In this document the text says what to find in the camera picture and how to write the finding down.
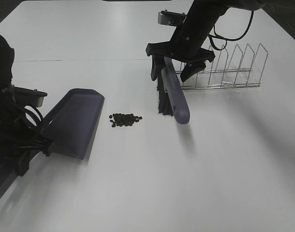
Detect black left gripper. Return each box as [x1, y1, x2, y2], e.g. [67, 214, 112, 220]
[0, 84, 53, 175]

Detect purple plastic dustpan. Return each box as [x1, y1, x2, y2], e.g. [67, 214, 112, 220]
[0, 88, 104, 199]

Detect metal wire dish rack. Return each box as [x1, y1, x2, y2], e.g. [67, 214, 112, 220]
[180, 43, 268, 90]

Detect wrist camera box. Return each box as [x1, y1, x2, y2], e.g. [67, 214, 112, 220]
[157, 10, 187, 27]
[14, 87, 47, 108]

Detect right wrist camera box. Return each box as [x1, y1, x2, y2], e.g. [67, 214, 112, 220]
[157, 10, 187, 27]

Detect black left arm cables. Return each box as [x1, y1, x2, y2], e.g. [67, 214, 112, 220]
[14, 105, 54, 152]

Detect pile of coffee beans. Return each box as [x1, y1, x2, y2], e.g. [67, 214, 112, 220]
[109, 113, 142, 128]

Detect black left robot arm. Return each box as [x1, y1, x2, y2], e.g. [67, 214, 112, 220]
[0, 35, 52, 176]

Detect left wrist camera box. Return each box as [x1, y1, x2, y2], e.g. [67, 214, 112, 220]
[14, 87, 47, 108]

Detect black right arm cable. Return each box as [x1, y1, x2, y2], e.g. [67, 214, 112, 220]
[209, 9, 254, 51]

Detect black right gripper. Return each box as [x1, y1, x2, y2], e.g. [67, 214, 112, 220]
[146, 26, 215, 82]

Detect purple hand brush black bristles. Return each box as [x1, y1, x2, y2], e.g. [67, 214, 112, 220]
[156, 57, 190, 124]

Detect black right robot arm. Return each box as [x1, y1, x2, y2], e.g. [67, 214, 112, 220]
[146, 0, 264, 82]

